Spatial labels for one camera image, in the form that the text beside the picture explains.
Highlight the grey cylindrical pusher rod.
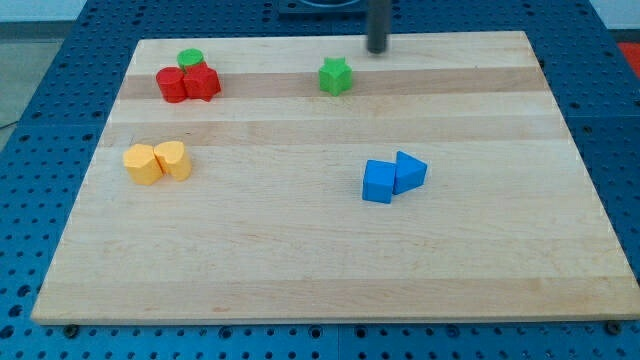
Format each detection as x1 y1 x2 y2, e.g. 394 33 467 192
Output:
366 0 391 54

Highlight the green star block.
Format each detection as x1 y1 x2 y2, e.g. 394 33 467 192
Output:
318 57 353 96

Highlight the wooden board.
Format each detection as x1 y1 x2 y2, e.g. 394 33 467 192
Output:
31 31 639 325

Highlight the red star block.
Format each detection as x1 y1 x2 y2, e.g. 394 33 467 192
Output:
183 62 221 102

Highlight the blue triangle block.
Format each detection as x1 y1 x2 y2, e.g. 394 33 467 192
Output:
393 151 428 195

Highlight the blue cube block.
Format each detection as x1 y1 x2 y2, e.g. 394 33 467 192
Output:
362 159 396 204

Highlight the green cylinder block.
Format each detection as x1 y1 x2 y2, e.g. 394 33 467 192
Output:
177 48 204 70

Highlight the red cylinder block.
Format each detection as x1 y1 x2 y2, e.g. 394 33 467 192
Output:
155 67 187 103

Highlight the yellow heart block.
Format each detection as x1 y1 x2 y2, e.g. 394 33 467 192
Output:
153 141 192 181

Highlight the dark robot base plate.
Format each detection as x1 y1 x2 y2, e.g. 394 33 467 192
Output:
275 0 367 15

